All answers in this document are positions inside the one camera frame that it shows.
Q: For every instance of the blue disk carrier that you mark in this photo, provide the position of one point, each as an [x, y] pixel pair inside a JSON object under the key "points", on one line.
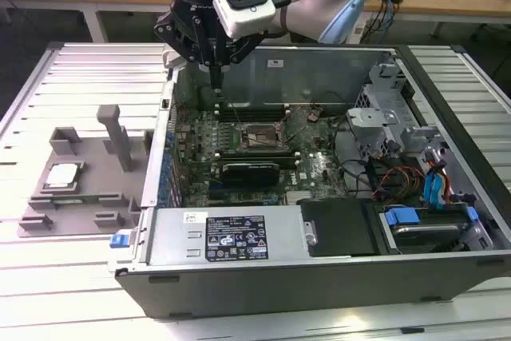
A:
{"points": [[403, 217]]}

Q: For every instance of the silver finned heat sink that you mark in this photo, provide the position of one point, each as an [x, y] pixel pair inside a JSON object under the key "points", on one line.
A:
{"points": [[299, 198]]}

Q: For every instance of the grey parts rack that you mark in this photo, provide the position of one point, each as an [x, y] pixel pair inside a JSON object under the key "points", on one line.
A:
{"points": [[92, 181]]}

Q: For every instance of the CPU socket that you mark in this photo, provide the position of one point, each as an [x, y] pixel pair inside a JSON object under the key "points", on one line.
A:
{"points": [[259, 133]]}

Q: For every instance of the CPU with silver top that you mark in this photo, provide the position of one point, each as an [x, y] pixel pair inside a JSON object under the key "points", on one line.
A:
{"points": [[62, 175]]}

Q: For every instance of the RAM slot black clips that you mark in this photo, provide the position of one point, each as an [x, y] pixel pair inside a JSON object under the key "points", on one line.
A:
{"points": [[259, 108], [259, 116]]}

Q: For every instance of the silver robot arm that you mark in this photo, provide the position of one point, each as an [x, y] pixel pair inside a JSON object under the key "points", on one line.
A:
{"points": [[311, 9]]}

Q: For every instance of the blue case latch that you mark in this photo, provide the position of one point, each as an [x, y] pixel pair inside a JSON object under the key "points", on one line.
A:
{"points": [[120, 240]]}

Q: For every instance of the black grey PC case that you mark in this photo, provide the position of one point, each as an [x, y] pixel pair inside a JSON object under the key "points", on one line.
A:
{"points": [[279, 285]]}

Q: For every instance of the RAM slot white clips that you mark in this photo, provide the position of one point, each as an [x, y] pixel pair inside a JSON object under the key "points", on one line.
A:
{"points": [[259, 112], [259, 104]]}

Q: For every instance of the black plastic bay cover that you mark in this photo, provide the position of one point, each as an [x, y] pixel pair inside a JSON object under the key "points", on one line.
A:
{"points": [[339, 229]]}

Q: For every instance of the silver metal drive cage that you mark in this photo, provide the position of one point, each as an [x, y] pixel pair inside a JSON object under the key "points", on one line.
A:
{"points": [[371, 117]]}

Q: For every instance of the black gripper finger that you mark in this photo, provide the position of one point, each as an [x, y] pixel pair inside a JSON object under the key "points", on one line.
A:
{"points": [[171, 33], [243, 51]]}

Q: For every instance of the round coin battery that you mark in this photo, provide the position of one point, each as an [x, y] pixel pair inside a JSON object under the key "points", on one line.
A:
{"points": [[314, 116]]}

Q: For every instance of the white label sticker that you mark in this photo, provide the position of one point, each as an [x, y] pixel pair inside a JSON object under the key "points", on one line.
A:
{"points": [[275, 63]]}

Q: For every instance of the silver power supply unit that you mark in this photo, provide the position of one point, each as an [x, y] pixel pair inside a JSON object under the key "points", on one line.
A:
{"points": [[179, 237]]}

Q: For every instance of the silver hard disk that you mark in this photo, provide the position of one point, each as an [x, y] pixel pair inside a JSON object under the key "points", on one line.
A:
{"points": [[423, 234]]}

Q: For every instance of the graphics card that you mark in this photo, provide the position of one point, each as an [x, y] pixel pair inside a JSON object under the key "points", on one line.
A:
{"points": [[249, 175]]}

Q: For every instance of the green motherboard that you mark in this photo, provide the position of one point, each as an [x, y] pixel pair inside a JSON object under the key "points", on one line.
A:
{"points": [[199, 133]]}

